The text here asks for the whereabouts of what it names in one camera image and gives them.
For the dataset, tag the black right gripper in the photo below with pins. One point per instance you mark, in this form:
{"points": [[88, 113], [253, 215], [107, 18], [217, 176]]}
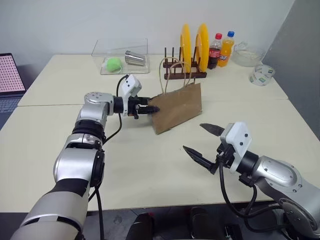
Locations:
{"points": [[226, 156]]}

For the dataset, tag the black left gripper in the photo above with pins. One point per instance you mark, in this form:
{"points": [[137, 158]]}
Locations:
{"points": [[133, 106]]}

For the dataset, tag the brown paper bag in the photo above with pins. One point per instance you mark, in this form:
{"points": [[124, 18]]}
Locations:
{"points": [[180, 107]]}

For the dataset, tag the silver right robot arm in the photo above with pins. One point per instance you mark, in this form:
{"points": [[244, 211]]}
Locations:
{"points": [[277, 172]]}

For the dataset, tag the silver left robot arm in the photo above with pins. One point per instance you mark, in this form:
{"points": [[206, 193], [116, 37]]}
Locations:
{"points": [[75, 162]]}

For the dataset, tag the dark wooden dish rack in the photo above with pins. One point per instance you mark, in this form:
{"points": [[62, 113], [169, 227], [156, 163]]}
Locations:
{"points": [[185, 75]]}

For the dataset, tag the stainless steel cup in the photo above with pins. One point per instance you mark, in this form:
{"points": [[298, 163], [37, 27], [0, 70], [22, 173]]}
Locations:
{"points": [[135, 59]]}

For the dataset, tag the green ball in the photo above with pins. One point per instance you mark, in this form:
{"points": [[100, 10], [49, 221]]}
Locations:
{"points": [[112, 64]]}

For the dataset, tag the clear plastic box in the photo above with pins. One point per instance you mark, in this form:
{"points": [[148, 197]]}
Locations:
{"points": [[112, 47]]}

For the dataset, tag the yellow plate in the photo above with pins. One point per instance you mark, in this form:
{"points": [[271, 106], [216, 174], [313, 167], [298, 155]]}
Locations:
{"points": [[185, 42], [203, 45]]}

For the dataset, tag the cola bottle red cap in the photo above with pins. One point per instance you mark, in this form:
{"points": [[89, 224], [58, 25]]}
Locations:
{"points": [[214, 53]]}

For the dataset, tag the clear printed tape roll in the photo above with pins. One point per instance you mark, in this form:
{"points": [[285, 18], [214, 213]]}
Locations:
{"points": [[260, 79]]}

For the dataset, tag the orange soda bottle blue cap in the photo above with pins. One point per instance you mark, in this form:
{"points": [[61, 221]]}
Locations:
{"points": [[225, 53]]}

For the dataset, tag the clear glass bowl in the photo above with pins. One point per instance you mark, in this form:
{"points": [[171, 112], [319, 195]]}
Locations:
{"points": [[247, 58]]}

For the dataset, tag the dark rounded shape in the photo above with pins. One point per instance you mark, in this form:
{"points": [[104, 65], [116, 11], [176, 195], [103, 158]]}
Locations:
{"points": [[141, 227]]}

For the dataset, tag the grey partition panel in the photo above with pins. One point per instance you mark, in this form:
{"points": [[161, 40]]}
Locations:
{"points": [[297, 62]]}

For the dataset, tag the laptop with pink screen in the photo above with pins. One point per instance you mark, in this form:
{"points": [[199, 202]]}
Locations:
{"points": [[10, 75]]}

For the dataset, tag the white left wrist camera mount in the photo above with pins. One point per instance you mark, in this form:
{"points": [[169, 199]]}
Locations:
{"points": [[130, 85]]}

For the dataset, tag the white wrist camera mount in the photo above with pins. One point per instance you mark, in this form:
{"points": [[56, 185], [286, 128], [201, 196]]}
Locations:
{"points": [[130, 85], [237, 140]]}

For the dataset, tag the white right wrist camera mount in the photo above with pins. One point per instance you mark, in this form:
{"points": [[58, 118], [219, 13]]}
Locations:
{"points": [[237, 140]]}

